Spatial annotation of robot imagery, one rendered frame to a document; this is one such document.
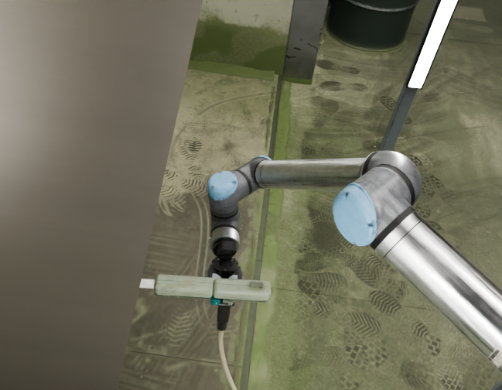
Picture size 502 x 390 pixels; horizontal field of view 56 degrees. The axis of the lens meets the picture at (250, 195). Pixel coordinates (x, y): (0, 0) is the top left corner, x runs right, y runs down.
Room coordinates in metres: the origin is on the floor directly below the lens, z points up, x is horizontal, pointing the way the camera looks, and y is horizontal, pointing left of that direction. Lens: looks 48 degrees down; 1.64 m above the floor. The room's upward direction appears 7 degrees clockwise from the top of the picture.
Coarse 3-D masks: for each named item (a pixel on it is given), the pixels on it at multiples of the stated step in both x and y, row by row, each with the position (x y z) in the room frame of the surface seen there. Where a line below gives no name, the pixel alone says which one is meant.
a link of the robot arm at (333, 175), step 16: (256, 160) 1.07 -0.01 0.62; (272, 160) 1.04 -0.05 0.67; (288, 160) 0.99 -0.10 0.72; (304, 160) 0.95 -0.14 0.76; (320, 160) 0.91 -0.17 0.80; (336, 160) 0.88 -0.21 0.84; (352, 160) 0.85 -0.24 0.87; (368, 160) 0.80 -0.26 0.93; (384, 160) 0.76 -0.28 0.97; (400, 160) 0.75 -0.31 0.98; (256, 176) 1.00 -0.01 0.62; (272, 176) 0.96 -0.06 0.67; (288, 176) 0.92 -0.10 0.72; (304, 176) 0.89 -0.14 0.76; (320, 176) 0.86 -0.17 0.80; (336, 176) 0.83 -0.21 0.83; (352, 176) 0.80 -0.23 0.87; (416, 176) 0.71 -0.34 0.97; (416, 192) 0.69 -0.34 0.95
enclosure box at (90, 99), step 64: (0, 0) 0.27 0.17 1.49; (64, 0) 0.28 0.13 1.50; (128, 0) 0.28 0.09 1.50; (192, 0) 0.28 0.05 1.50; (0, 64) 0.27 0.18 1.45; (64, 64) 0.28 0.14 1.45; (128, 64) 0.28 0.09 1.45; (0, 128) 0.27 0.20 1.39; (64, 128) 0.28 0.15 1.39; (128, 128) 0.28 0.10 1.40; (0, 192) 0.27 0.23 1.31; (64, 192) 0.28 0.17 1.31; (128, 192) 0.28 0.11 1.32; (0, 256) 0.27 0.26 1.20; (64, 256) 0.27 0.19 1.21; (128, 256) 0.28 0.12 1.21; (0, 320) 0.27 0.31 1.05; (64, 320) 0.27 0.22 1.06; (128, 320) 0.28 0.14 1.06; (0, 384) 0.26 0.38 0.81; (64, 384) 0.27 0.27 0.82
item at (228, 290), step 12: (156, 276) 0.65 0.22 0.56; (168, 276) 0.66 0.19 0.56; (180, 276) 0.66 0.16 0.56; (192, 276) 0.67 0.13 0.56; (156, 288) 0.62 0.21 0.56; (168, 288) 0.62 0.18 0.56; (180, 288) 0.63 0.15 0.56; (192, 288) 0.63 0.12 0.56; (204, 288) 0.64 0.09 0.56; (216, 288) 0.64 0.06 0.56; (228, 288) 0.65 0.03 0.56; (240, 288) 0.65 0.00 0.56; (252, 288) 0.65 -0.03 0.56; (264, 288) 0.66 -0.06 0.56; (228, 300) 0.64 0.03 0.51; (240, 300) 0.64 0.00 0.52; (252, 300) 0.64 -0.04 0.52; (264, 300) 0.64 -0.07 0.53; (228, 312) 0.63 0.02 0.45
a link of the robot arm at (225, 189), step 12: (216, 180) 0.97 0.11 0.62; (228, 180) 0.97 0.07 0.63; (240, 180) 0.99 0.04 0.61; (216, 192) 0.93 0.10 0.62; (228, 192) 0.93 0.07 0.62; (240, 192) 0.96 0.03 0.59; (216, 204) 0.92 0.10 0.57; (228, 204) 0.92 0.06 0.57; (216, 216) 0.92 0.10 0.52; (228, 216) 0.92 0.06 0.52
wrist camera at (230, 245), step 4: (220, 244) 0.77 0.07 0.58; (224, 244) 0.77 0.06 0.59; (228, 244) 0.77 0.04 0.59; (232, 244) 0.77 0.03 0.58; (220, 248) 0.75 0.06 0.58; (224, 248) 0.76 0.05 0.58; (228, 248) 0.76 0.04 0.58; (232, 248) 0.76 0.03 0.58; (220, 252) 0.77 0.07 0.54; (224, 252) 0.76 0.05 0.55; (228, 252) 0.76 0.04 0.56; (232, 252) 0.77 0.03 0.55; (232, 256) 0.79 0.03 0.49
